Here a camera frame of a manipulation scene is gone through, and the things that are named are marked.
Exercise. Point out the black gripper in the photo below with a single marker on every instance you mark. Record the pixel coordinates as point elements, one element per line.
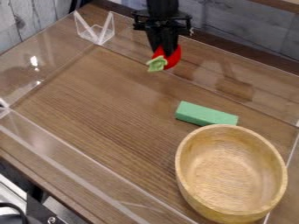
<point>162,17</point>

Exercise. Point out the red plush strawberry green leaf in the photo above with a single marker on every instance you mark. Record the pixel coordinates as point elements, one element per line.
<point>160,61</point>

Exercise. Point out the green foam block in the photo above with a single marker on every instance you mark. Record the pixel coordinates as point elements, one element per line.
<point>202,116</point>

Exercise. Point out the wooden bowl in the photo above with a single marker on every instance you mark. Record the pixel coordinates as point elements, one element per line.
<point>231,174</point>

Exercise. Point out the clear acrylic tray wall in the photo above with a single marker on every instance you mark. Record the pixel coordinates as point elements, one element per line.
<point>87,118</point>

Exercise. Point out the black metal stand bracket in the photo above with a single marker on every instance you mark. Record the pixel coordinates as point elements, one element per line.
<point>34,214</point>

